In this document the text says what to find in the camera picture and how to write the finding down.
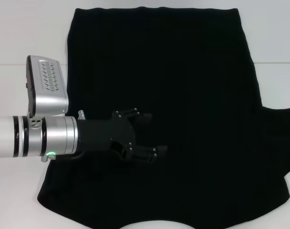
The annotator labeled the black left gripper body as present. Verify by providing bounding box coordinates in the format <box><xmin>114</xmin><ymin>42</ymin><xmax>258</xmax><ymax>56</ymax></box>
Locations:
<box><xmin>77</xmin><ymin>111</ymin><xmax>136</xmax><ymax>163</ymax></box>

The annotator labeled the black shirt with FREE print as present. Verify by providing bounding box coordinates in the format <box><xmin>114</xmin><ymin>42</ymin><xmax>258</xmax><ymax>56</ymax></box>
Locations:
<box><xmin>37</xmin><ymin>7</ymin><xmax>290</xmax><ymax>229</ymax></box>

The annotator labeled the silver cable plug left arm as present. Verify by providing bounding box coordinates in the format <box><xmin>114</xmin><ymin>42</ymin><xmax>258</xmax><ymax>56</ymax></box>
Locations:
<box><xmin>41</xmin><ymin>152</ymin><xmax>57</xmax><ymax>163</ymax></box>

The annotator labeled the silver camera mount bracket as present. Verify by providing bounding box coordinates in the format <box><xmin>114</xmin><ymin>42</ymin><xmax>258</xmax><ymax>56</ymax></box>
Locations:
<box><xmin>28</xmin><ymin>115</ymin><xmax>44</xmax><ymax>131</ymax></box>

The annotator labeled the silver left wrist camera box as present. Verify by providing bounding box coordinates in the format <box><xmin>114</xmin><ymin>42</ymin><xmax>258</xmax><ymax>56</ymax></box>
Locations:
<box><xmin>25</xmin><ymin>55</ymin><xmax>70</xmax><ymax>117</ymax></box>

